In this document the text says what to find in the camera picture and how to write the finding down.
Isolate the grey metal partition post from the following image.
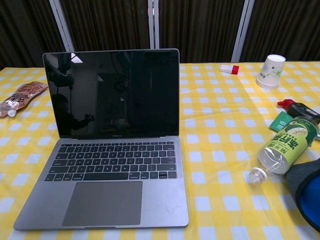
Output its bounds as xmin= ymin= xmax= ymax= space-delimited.
xmin=147 ymin=0 xmax=160 ymax=50
xmin=231 ymin=0 xmax=255 ymax=63
xmin=49 ymin=0 xmax=75 ymax=53

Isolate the red and white small box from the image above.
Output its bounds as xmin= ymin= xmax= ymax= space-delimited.
xmin=219 ymin=63 xmax=240 ymax=75

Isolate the white paper cup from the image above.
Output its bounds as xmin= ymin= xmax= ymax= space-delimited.
xmin=255 ymin=54 xmax=286 ymax=89

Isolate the green paper packet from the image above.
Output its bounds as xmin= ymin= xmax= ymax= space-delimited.
xmin=269 ymin=111 xmax=292 ymax=133

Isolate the black bottle with red cap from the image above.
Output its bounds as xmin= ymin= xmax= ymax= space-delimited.
xmin=276 ymin=99 xmax=320 ymax=124

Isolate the blue cloth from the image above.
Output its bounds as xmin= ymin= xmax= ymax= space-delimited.
xmin=285 ymin=157 xmax=320 ymax=233

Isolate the green label tea bottle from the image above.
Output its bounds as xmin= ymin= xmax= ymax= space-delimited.
xmin=248 ymin=116 xmax=319 ymax=184

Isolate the yellow checkered tablecloth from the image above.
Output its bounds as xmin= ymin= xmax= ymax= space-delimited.
xmin=0 ymin=60 xmax=320 ymax=240

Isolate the grey laptop computer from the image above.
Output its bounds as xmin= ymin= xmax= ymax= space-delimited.
xmin=12 ymin=48 xmax=190 ymax=231

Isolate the orange snack pouch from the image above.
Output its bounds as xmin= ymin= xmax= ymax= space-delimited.
xmin=0 ymin=81 xmax=49 ymax=118

